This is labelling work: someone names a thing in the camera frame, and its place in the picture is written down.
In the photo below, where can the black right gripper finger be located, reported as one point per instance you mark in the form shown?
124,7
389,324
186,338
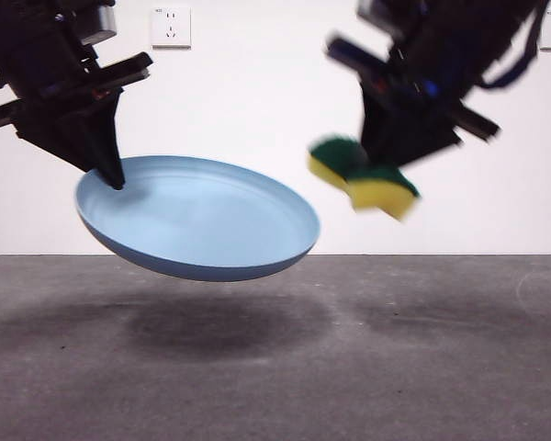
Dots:
422,140
381,124

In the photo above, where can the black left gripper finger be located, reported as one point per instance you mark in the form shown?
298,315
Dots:
103,138
64,142

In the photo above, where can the yellow sponge with green scourer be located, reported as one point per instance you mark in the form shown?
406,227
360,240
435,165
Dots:
376,195

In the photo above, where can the light blue round plate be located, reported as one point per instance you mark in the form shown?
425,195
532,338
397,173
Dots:
202,220

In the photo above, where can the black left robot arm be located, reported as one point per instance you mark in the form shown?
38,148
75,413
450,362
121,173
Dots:
32,50

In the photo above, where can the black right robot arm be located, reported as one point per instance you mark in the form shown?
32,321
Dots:
445,50

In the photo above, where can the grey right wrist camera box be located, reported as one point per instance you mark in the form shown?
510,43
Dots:
380,14

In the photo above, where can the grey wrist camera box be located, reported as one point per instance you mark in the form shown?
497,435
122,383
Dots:
380,14
102,20

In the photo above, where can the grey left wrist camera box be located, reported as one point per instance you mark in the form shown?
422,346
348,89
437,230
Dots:
102,20

